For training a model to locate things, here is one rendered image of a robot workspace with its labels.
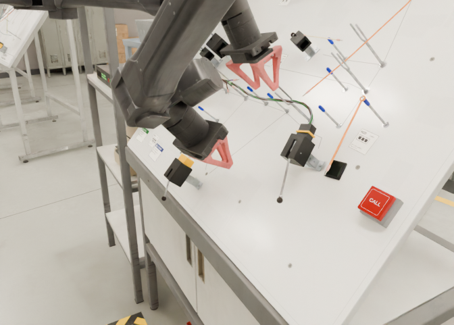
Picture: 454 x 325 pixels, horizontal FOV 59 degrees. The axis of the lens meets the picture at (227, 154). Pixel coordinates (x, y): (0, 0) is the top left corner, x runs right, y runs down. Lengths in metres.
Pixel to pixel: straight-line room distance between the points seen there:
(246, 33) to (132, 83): 0.26
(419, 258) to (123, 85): 0.90
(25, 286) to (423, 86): 2.14
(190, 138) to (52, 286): 1.84
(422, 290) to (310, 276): 0.36
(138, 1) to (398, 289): 0.85
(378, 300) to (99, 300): 1.55
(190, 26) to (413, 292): 0.84
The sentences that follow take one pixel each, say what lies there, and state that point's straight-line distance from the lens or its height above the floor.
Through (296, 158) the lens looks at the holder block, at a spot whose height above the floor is 1.13.
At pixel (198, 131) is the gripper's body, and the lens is 0.67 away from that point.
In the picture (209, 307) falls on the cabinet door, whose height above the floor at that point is 0.56.
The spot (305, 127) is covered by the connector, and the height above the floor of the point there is 1.18.
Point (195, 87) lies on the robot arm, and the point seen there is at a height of 1.32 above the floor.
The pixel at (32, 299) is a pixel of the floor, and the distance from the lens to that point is 2.38.
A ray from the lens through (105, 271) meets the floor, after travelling 2.42.
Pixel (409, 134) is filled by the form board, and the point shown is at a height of 1.20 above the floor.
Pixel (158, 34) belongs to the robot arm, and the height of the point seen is 1.41.
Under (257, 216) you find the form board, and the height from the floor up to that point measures 0.96.
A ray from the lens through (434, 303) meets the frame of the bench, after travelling 1.07.
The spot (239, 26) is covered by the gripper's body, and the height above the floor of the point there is 1.40.
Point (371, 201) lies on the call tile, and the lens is 0.77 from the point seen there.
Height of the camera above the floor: 1.46
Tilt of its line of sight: 22 degrees down
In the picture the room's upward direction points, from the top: straight up
